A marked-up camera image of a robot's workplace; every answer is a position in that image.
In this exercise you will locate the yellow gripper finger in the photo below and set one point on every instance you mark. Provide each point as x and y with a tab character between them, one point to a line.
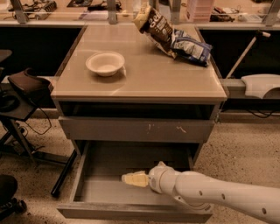
139	178

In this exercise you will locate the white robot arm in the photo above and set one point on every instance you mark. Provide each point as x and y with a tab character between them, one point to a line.
196	191

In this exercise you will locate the closed upper drawer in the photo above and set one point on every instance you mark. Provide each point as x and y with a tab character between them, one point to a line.
136	129

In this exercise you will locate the grey drawer cabinet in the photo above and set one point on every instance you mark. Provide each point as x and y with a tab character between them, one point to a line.
150	84

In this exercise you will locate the white paper bowl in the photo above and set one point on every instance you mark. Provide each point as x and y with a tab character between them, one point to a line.
105	64

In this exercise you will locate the blue white snack bag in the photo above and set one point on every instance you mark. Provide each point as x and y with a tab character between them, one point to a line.
189	48

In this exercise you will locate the brown snack bag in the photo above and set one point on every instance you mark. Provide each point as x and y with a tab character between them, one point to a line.
156	27

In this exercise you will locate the pink plastic bin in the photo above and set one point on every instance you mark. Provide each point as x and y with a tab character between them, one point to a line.
199	10

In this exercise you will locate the white handled stick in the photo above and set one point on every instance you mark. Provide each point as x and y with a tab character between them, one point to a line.
258	35

